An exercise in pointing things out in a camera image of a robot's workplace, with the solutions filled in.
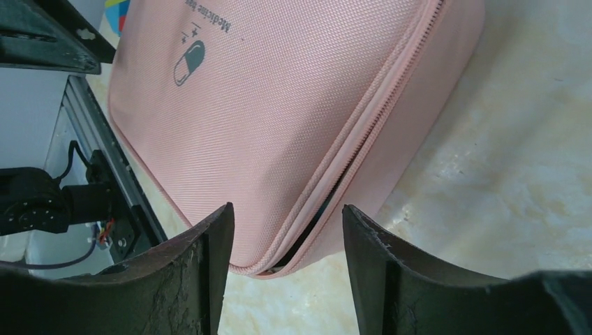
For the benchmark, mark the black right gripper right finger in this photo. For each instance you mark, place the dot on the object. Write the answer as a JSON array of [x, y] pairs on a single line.
[[400, 289]]

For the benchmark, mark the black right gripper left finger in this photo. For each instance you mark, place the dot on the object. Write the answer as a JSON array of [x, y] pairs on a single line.
[[176, 287]]

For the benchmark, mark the pink medicine case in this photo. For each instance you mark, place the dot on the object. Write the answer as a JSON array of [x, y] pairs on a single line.
[[287, 109]]

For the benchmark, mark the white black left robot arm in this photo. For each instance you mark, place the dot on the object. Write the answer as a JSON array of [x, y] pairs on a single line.
[[33, 200]]

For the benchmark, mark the colourful toy block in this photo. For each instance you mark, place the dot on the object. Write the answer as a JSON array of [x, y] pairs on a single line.
[[115, 12]]

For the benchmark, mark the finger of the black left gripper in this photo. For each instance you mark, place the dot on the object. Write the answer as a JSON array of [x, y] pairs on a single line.
[[51, 35]]

